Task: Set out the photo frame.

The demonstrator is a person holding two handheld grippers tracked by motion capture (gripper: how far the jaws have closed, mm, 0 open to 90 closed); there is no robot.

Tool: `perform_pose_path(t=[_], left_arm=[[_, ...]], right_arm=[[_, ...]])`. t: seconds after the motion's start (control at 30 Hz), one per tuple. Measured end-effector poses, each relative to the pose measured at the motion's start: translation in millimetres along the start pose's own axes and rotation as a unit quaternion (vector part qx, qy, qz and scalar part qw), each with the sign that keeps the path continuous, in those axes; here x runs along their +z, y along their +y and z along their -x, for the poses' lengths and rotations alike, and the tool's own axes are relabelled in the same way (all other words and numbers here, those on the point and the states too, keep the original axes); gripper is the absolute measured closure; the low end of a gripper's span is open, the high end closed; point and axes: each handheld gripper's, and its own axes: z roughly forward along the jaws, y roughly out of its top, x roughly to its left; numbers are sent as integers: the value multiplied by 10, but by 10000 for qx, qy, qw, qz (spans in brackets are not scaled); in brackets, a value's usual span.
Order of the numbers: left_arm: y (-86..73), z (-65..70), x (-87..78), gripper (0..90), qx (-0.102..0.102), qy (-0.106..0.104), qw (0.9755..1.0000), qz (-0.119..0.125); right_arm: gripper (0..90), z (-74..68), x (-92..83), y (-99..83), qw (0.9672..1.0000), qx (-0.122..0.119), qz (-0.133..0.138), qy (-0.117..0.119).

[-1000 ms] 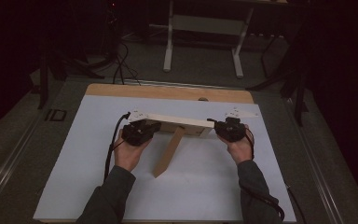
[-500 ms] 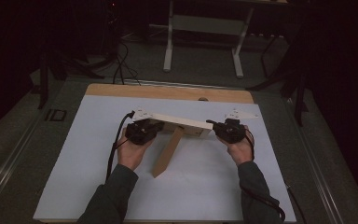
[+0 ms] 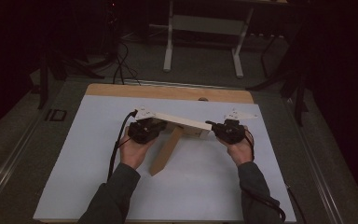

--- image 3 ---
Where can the white metal desk frame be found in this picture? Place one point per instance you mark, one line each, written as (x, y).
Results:
(167, 46)

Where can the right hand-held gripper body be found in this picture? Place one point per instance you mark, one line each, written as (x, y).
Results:
(231, 132)

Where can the black floor socket plate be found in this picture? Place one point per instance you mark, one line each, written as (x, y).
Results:
(56, 115)

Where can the person's right hand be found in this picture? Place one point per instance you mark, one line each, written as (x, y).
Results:
(242, 152)

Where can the wooden picture frame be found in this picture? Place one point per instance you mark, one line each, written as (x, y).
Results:
(183, 122)

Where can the metal floor rail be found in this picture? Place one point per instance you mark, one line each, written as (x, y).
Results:
(6, 171)
(317, 168)

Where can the person's left hand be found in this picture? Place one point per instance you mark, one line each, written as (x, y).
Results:
(133, 152)

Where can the black metal stand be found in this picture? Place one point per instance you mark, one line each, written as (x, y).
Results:
(300, 99)
(43, 84)

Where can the white table sheet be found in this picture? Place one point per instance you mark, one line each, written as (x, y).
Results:
(199, 186)

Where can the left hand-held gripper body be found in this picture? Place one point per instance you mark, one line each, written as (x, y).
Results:
(141, 132)

